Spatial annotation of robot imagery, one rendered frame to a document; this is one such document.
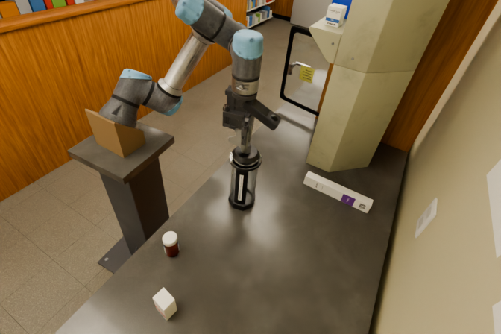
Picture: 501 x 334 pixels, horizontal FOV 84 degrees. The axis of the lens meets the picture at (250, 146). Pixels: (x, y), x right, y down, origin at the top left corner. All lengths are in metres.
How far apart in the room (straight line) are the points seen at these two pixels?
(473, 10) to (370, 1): 0.47
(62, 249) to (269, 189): 1.57
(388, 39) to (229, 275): 0.88
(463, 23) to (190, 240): 1.24
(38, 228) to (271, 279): 1.88
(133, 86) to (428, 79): 1.22
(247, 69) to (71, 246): 1.86
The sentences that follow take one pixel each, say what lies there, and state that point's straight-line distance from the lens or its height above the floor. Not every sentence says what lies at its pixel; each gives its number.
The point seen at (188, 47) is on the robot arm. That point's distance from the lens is 1.21.
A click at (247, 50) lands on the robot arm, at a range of 0.70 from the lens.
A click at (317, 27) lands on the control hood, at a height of 1.51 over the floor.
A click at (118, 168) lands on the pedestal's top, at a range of 1.27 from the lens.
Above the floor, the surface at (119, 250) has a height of 0.02.
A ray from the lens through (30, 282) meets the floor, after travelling 2.27.
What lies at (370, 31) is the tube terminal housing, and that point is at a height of 1.54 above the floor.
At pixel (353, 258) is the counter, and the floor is 0.94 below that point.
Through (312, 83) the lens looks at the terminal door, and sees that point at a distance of 1.47.
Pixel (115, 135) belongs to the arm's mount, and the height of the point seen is 1.06.
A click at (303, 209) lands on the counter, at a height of 0.94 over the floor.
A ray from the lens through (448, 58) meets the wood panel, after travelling 1.39.
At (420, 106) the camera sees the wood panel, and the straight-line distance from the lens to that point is 1.46.
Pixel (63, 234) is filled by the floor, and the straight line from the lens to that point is 2.38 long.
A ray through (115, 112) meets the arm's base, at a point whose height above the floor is 1.12.
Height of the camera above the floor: 1.79
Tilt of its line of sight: 40 degrees down
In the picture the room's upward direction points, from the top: 6 degrees clockwise
